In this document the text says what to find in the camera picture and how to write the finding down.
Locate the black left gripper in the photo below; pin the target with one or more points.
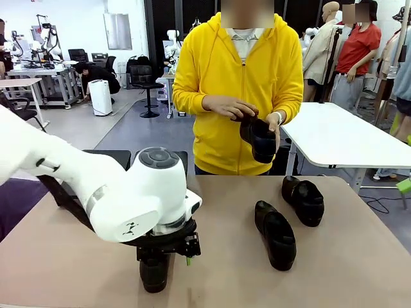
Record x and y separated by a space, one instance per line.
180 250

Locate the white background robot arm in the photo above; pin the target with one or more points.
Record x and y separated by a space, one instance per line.
311 32
173 35

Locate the yellow-sleeved right forearm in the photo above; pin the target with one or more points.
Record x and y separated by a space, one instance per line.
189 99

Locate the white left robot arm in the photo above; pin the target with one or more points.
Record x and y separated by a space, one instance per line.
128 199

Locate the yellow-sleeved left forearm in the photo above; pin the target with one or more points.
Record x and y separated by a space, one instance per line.
292 106

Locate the person's left hand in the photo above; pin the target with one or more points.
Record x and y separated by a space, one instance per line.
274 123

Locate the person's right hand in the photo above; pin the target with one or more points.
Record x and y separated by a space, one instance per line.
224 106

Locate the yellow-green object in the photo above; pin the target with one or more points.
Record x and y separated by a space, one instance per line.
395 125

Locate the white folding table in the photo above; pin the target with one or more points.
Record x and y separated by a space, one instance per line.
337 134

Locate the white wristwatch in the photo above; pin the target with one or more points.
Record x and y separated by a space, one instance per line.
280 118

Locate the white slanted pole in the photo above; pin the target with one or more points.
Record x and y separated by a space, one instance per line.
400 41

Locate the mannequin in beige coat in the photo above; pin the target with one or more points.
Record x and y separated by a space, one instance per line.
321 54

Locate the tall black tripod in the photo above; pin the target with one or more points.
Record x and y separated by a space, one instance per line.
336 30

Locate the black hat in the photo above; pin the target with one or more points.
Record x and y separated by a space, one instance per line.
404 14

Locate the purple cloth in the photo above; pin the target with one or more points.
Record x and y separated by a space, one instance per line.
19 205

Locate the white air purifier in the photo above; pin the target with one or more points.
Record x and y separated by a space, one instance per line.
100 96

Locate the black bar stool chair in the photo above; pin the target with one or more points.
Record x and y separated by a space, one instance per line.
141 77

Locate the person in yellow hoodie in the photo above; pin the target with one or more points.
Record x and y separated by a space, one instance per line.
231 70

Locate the person in black clothes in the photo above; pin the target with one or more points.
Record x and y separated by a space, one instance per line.
99 78

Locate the black bags pile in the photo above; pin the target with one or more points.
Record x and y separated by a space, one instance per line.
138 61

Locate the black mesh office chair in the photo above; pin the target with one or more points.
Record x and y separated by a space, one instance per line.
78 55
110 62

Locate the black folding office chair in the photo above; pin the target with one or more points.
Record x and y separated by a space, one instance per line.
27 114

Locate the grey lab work desk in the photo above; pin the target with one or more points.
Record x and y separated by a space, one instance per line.
38 71

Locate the beige-top white-leg desk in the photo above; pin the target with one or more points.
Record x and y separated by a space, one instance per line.
19 82

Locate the person in black t-shirt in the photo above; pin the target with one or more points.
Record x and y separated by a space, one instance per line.
4 48

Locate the grey framed wall panel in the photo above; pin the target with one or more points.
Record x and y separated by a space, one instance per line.
117 32

